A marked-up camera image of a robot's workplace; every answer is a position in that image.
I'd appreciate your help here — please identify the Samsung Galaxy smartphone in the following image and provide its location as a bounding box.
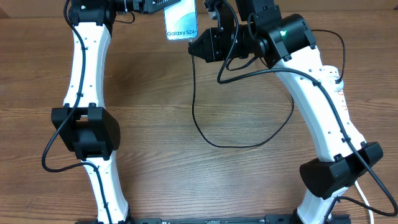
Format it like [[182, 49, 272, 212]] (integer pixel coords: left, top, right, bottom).
[[164, 0, 198, 40]]

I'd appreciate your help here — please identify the black USB charging cable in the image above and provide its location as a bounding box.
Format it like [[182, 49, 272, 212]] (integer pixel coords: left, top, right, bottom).
[[188, 29, 346, 149]]

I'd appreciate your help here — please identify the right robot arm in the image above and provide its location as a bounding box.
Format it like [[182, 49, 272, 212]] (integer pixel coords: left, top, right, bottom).
[[188, 1, 383, 223]]

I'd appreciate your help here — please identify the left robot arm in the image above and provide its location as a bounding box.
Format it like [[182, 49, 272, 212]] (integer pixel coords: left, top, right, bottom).
[[42, 0, 176, 223]]

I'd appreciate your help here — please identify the white charger plug adapter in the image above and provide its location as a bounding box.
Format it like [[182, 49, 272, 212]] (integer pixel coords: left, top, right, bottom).
[[326, 70, 344, 92]]

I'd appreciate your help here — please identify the white power strip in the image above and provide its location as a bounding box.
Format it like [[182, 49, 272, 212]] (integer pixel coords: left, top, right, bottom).
[[323, 65, 351, 125]]

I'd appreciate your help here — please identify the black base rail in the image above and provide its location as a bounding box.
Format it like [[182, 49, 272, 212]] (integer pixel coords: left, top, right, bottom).
[[74, 213, 352, 224]]

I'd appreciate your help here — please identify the white power strip cord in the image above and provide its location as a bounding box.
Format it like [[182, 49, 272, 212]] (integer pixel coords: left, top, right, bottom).
[[354, 180, 375, 224]]

